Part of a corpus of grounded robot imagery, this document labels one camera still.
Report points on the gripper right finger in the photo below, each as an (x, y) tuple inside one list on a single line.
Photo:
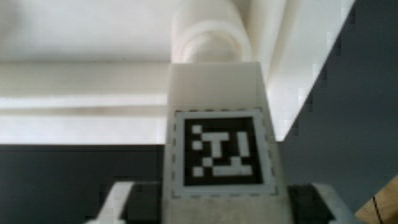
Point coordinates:
[(338, 208)]

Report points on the white U-shaped fence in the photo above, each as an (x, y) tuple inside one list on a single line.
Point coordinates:
[(86, 57)]

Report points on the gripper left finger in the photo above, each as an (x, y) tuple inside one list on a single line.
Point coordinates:
[(112, 208)]

